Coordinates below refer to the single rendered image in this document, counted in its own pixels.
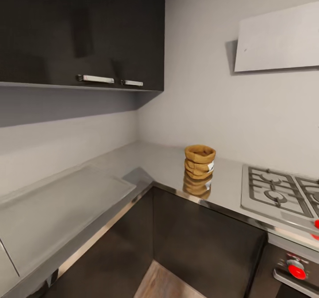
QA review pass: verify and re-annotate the popcorn bag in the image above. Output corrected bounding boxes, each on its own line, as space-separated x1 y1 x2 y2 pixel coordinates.
184 145 216 180

